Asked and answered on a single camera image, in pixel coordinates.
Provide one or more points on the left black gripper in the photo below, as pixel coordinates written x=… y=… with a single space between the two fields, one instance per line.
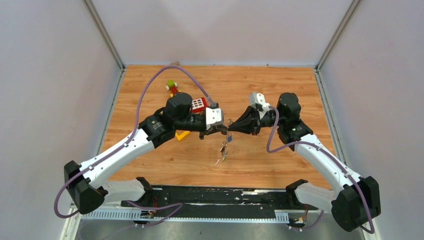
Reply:
x=222 y=128

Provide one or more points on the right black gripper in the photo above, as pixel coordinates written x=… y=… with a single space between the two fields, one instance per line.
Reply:
x=249 y=122

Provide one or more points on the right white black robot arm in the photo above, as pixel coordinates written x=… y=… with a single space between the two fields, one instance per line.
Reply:
x=353 y=200

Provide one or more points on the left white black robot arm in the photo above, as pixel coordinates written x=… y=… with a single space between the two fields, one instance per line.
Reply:
x=87 y=182

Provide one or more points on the red lego window brick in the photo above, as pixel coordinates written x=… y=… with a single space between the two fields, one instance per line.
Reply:
x=198 y=105

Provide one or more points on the yellow triangular toy piece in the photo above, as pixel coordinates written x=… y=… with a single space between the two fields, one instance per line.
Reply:
x=181 y=135

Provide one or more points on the lego car toy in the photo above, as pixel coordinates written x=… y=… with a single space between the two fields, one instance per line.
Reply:
x=172 y=87

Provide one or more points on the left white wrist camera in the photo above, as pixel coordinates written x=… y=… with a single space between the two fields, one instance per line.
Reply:
x=213 y=117

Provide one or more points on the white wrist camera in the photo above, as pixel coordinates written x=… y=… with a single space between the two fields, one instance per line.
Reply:
x=213 y=117
x=258 y=102

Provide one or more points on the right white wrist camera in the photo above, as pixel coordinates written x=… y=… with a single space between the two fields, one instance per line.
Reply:
x=258 y=102

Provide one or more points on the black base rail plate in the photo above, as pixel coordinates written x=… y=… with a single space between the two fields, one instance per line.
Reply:
x=220 y=202

